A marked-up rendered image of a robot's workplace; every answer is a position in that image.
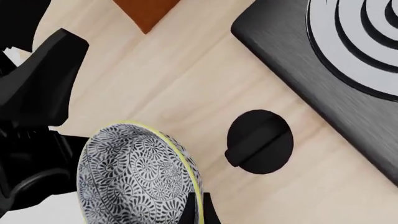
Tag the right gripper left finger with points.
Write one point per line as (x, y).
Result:
(192, 214)

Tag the brown wooden cabinet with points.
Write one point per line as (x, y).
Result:
(147, 14)

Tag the round black stove knob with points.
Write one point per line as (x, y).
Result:
(259, 142)

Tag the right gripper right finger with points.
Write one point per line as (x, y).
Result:
(210, 214)

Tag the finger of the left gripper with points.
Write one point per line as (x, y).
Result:
(43, 81)
(21, 21)

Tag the black white patterned bowl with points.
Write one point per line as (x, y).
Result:
(133, 172)

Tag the flat black stove plate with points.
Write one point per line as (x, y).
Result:
(286, 46)

